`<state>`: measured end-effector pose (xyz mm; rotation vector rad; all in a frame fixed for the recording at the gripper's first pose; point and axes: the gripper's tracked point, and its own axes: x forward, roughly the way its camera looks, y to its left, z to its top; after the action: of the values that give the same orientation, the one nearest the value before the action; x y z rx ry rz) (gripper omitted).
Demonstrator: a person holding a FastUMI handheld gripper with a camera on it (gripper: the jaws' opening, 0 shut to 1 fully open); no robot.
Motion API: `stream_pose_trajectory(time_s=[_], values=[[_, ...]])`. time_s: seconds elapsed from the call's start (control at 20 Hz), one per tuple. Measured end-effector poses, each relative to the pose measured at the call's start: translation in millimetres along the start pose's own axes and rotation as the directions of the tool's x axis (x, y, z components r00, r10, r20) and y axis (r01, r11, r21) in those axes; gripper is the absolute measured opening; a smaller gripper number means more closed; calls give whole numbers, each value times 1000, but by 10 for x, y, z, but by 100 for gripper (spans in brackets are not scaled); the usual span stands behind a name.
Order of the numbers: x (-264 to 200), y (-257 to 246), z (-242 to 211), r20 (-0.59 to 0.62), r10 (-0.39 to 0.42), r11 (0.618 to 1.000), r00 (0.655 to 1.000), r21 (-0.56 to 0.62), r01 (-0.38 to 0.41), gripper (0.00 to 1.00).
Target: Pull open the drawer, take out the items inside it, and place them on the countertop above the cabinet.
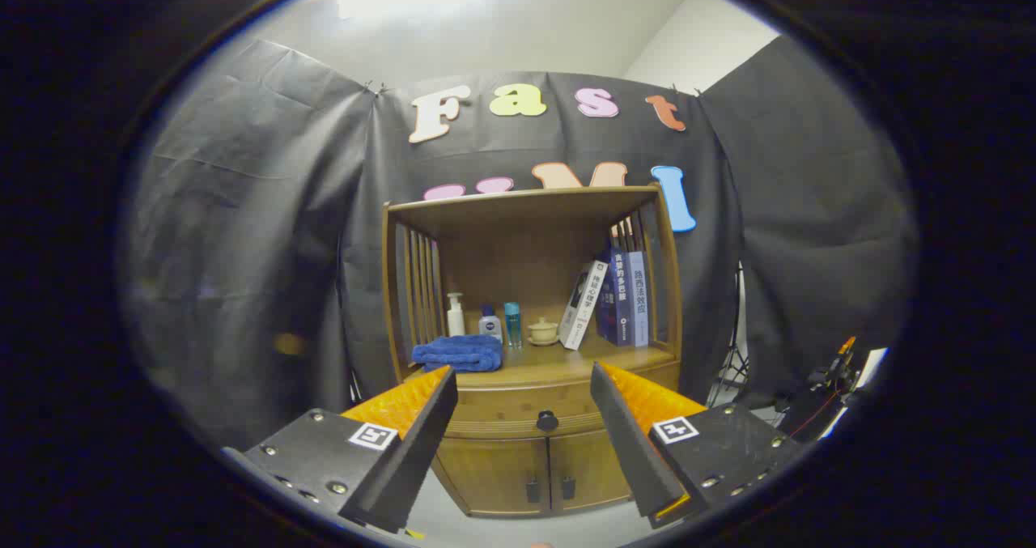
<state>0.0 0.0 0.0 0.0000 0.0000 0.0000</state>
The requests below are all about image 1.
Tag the wooden cabinet door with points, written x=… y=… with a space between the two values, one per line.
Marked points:
x=587 y=467
x=494 y=475

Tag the wooden cabinet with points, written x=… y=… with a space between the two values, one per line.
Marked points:
x=518 y=265

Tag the black backdrop cloth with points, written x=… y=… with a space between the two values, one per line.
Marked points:
x=243 y=248

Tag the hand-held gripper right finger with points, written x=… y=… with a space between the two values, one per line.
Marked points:
x=627 y=443

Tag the beige lidded teacup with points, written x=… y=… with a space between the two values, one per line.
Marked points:
x=543 y=333

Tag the wooden drawer with black knob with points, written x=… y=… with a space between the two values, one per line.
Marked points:
x=518 y=406

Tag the clear blue bottle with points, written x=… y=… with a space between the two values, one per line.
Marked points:
x=513 y=325

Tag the black device with orange part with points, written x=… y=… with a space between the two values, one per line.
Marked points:
x=825 y=378

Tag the light blue book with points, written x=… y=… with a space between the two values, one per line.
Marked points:
x=639 y=305

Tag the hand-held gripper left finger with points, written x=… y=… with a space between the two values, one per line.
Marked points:
x=417 y=443

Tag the white book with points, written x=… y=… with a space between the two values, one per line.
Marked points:
x=583 y=305

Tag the blue folded towel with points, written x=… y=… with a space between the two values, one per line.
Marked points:
x=457 y=354

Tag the black tripod stand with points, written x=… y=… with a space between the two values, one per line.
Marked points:
x=356 y=386
x=732 y=362

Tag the white pump bottle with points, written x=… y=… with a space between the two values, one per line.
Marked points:
x=456 y=321

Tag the wooden countertop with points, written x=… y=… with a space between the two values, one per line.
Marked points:
x=550 y=362

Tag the dark blue book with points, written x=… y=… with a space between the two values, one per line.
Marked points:
x=619 y=305

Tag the white panel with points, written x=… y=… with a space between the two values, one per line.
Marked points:
x=870 y=366

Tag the white bottle with blue cap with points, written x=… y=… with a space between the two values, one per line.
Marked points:
x=490 y=325

